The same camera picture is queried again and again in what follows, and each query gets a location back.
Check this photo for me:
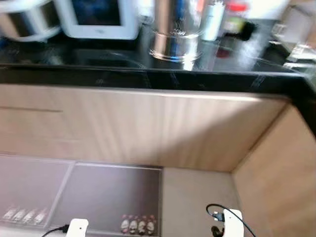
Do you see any light wooden kitchen cabinet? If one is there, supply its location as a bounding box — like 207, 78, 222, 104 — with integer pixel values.
0, 83, 316, 237

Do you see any red-lidded jar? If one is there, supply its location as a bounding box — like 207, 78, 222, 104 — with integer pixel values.
223, 2, 249, 36

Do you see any white can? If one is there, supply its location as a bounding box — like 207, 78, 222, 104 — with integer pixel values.
201, 1, 226, 41

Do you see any tall steel pot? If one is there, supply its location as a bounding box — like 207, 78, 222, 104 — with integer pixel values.
149, 0, 206, 63

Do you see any white appliance with dark screen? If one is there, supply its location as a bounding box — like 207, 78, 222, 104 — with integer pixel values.
53, 0, 142, 40

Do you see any grey floor mat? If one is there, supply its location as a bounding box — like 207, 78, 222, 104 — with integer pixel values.
0, 154, 76, 229

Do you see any silver white rice cooker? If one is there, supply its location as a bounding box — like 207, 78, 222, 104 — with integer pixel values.
0, 0, 62, 42

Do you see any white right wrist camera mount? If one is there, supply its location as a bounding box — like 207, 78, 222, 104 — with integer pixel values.
222, 208, 244, 237

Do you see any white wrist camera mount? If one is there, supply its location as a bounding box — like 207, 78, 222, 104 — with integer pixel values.
66, 218, 90, 237
222, 208, 244, 237

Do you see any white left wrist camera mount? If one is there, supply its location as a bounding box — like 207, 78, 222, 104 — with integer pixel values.
66, 218, 90, 237

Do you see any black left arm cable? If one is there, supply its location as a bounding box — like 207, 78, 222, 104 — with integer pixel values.
40, 224, 70, 237

